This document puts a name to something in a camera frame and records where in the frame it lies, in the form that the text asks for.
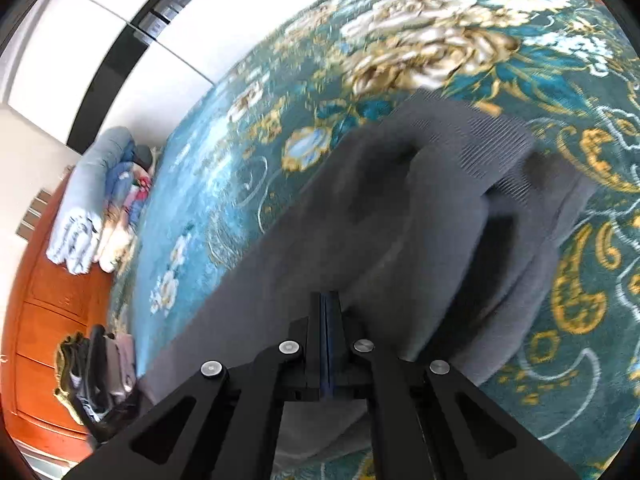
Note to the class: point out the wooden headboard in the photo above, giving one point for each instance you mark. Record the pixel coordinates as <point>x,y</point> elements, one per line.
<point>45,340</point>

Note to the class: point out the light blue folded quilt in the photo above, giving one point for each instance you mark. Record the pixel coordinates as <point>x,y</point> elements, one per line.
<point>82,200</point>

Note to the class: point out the grey knitted sweater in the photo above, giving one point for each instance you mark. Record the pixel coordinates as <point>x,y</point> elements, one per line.
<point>400,240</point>

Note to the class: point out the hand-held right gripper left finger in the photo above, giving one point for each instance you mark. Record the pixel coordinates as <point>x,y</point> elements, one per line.
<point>318,330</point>

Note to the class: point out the pile of dark clothes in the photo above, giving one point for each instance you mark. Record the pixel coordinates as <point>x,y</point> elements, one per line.
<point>97,380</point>

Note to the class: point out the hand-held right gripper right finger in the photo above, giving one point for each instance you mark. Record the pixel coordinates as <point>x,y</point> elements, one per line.
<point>334,330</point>

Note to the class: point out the teal floral blanket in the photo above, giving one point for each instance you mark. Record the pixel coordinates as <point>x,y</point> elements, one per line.
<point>280,125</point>

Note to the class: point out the colourful folded bedding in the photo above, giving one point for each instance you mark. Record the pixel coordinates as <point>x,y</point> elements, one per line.
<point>127,210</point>

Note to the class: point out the white wardrobe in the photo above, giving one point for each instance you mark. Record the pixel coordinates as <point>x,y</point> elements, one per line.
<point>165,35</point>

